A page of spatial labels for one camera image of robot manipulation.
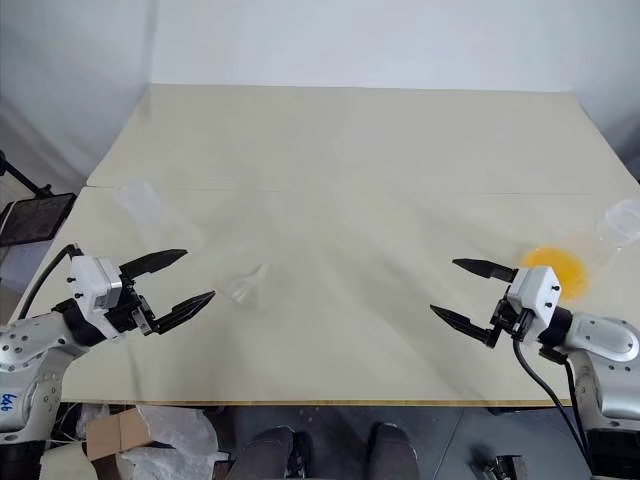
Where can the white plastic bag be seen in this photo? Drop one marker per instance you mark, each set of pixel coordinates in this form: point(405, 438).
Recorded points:
point(172, 435)

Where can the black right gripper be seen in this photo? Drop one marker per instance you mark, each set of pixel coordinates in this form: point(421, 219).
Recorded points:
point(510, 320)

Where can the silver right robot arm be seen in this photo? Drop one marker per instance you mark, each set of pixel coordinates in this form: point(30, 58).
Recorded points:
point(605, 350)

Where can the dark metal clamp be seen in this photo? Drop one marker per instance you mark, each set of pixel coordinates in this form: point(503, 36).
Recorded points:
point(500, 467)

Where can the black stand rod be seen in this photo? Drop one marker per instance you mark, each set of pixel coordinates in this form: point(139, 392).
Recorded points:
point(22, 177)

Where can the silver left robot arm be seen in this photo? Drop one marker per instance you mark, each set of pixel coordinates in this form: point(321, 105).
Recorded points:
point(30, 345)

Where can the dark rounded shape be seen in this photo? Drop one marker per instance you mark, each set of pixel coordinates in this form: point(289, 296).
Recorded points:
point(392, 450)

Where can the brown cardboard box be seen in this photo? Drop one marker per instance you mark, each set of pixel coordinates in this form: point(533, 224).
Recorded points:
point(117, 435)

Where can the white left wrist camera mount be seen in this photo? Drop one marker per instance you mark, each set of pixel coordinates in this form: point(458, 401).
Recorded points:
point(92, 282)

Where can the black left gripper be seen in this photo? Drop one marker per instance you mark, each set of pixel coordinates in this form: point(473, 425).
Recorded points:
point(131, 307)

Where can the black mesh panel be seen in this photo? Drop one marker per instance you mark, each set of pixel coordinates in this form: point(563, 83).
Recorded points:
point(32, 217)

